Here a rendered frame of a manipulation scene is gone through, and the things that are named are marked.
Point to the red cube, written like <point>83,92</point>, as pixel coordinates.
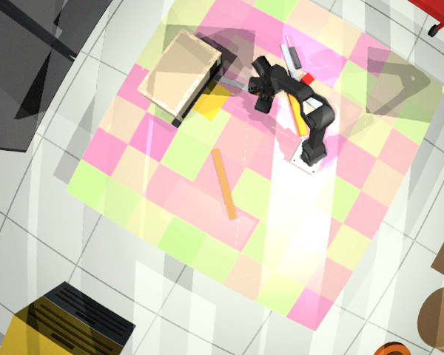
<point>307,79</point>

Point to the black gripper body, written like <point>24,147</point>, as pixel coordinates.
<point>264,104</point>

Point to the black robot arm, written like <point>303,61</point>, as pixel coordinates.
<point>275,78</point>

